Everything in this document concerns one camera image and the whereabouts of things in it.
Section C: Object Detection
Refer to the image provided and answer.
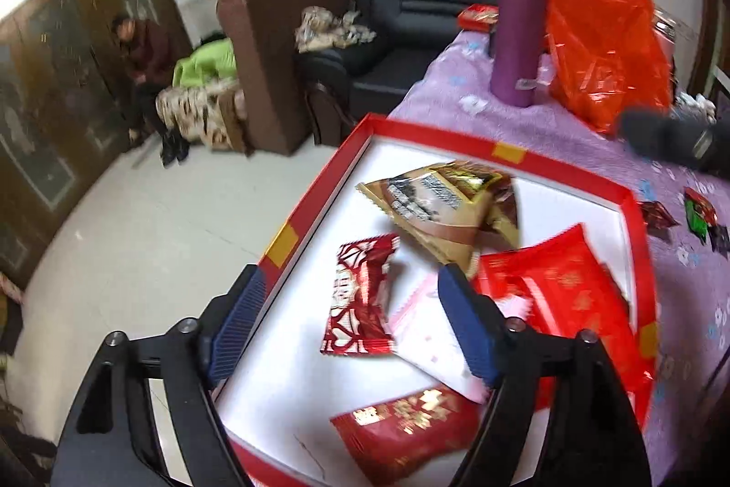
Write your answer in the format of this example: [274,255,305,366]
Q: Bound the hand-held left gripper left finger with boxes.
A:
[54,263,269,487]

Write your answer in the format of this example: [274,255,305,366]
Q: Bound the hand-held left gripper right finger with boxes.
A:
[438,263,652,487]

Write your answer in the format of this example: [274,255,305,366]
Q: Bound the white snack packet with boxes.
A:
[389,275,492,404]

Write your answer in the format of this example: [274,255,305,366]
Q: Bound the long red snack packet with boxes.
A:
[472,223,631,351]

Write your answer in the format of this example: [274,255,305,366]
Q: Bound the small red patterned snack packet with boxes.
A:
[319,234,401,358]

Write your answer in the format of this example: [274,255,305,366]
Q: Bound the brown and beige snack packet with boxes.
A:
[433,161,521,251]

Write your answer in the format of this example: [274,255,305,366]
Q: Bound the red snack packet gold print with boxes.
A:
[329,387,487,486]

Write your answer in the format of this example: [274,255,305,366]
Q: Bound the red box white inside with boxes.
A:
[212,113,659,487]

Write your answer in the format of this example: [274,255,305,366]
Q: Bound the white plastic wrap pile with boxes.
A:
[676,93,718,124]

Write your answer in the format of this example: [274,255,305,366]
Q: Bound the small red candy packet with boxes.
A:
[684,186,720,225]

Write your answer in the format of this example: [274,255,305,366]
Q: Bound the dark brown chocolate packet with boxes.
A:
[637,200,681,231]

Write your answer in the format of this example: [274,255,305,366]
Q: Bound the purple floral tablecloth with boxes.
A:
[388,27,730,487]

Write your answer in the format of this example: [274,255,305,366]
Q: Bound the orange plastic bag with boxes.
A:
[544,0,674,135]

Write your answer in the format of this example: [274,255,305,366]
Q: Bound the purple thermos bottle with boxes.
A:
[490,0,551,108]

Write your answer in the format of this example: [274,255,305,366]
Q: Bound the floral blanket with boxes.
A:
[156,84,249,152]

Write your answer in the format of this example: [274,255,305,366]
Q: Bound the small red box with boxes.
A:
[459,5,501,32]

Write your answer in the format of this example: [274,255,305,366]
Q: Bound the brown handbag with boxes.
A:
[307,84,344,147]

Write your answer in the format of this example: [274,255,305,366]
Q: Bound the green jacket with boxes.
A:
[171,39,237,89]

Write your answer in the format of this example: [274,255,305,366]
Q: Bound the brown sofa chair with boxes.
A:
[217,0,363,157]

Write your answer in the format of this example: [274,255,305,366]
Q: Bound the black leather sofa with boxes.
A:
[302,0,503,123]

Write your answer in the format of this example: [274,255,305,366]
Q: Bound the dark wooden cabinet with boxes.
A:
[0,0,195,291]

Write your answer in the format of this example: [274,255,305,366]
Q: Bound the patterned cloth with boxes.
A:
[295,6,377,54]

